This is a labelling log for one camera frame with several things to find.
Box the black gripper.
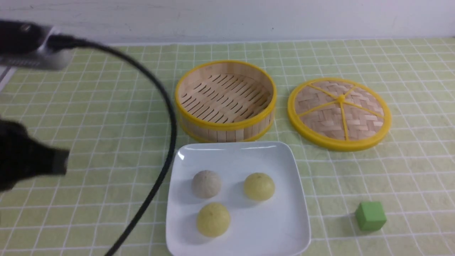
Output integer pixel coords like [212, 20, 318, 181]
[0, 119, 70, 192]

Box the yellow steamed bun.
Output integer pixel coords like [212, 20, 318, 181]
[196, 202, 231, 238]
[243, 173, 275, 202]

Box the yellow steamed bun front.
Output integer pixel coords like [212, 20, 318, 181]
[196, 202, 231, 238]

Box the white square plate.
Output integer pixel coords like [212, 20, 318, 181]
[166, 141, 311, 256]

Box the woven bamboo steamer lid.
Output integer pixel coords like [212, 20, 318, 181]
[287, 78, 393, 152]

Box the bamboo steamer basket yellow rim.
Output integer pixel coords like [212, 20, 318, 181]
[175, 60, 277, 143]

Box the beige grey steamed bun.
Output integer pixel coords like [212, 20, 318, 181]
[191, 170, 222, 199]

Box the black camera cable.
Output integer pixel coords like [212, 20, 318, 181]
[48, 34, 178, 256]

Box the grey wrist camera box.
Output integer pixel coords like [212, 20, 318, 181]
[0, 20, 72, 71]

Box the green cube block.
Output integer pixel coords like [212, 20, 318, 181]
[355, 201, 387, 231]

